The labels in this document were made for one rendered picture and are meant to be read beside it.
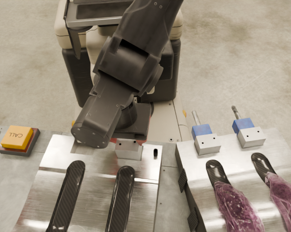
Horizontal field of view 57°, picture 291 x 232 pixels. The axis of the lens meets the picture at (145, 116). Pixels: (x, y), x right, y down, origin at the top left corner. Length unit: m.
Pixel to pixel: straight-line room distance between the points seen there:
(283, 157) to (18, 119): 1.69
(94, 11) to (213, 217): 0.56
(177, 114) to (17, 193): 0.96
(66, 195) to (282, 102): 1.74
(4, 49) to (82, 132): 2.34
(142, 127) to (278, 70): 1.94
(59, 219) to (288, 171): 0.49
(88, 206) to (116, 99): 0.26
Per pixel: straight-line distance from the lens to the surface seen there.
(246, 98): 2.03
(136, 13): 0.33
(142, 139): 0.50
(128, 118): 0.47
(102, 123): 0.36
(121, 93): 0.39
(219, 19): 2.79
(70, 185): 0.60
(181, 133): 1.39
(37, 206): 0.60
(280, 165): 0.69
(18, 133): 0.78
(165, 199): 0.65
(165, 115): 1.45
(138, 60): 0.35
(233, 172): 0.64
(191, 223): 0.61
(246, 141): 0.66
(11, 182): 0.75
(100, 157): 0.60
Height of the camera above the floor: 1.40
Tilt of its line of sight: 51 degrees down
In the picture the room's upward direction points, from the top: 2 degrees counter-clockwise
